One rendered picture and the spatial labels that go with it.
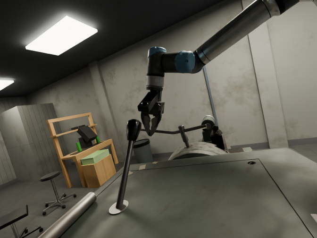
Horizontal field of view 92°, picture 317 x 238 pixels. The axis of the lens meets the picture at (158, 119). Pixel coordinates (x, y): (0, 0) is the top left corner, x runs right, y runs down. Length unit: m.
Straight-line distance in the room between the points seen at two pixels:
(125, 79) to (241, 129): 3.17
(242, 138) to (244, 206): 3.60
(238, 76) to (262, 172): 3.39
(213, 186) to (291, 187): 0.11
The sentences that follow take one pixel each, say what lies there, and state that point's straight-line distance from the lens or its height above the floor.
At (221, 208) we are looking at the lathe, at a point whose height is 1.25.
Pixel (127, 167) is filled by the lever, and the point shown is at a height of 1.32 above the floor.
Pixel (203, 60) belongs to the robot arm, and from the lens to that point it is 0.69.
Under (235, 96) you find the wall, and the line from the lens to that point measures 3.68.
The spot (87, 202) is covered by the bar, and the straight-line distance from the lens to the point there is 0.37.
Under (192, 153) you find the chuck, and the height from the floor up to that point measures 1.24.
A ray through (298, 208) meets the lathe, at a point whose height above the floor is 1.26.
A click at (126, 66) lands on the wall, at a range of 4.50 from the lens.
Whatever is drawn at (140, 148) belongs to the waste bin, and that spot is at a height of 0.50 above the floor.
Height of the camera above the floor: 1.42
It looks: 5 degrees down
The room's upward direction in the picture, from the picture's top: 14 degrees counter-clockwise
